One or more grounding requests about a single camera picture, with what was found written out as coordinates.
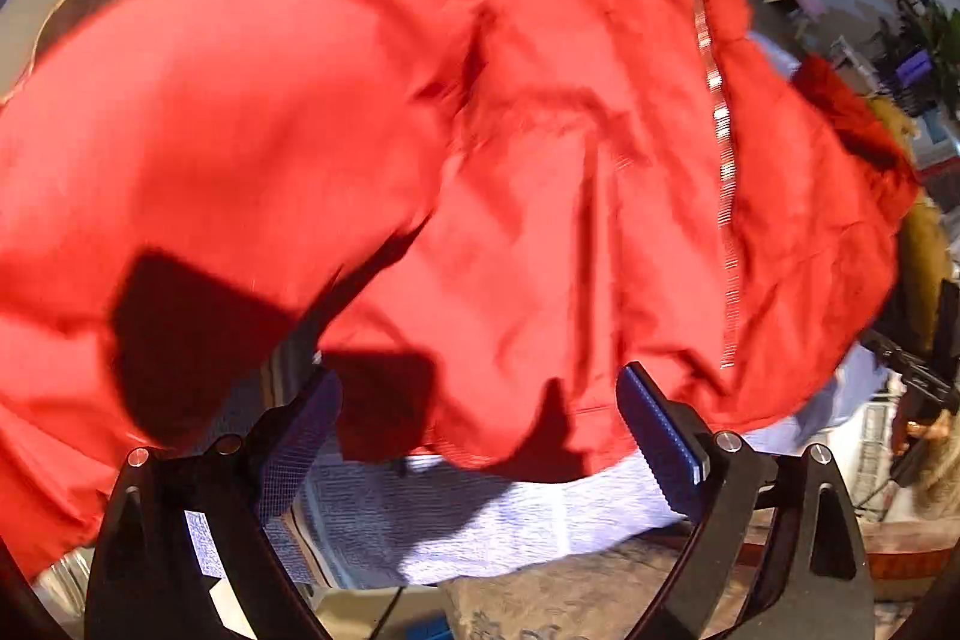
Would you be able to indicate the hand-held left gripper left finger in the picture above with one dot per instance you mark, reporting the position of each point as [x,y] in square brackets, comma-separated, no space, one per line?
[301,452]

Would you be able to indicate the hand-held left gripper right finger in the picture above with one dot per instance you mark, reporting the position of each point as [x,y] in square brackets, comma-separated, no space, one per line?
[660,437]

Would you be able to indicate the red jacket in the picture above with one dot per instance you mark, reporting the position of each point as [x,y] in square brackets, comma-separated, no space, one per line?
[450,160]

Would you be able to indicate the tan furry cloth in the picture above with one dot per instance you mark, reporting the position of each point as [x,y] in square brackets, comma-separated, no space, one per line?
[921,250]

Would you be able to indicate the brown patterned cloth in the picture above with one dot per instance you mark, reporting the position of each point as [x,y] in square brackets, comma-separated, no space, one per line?
[585,595]

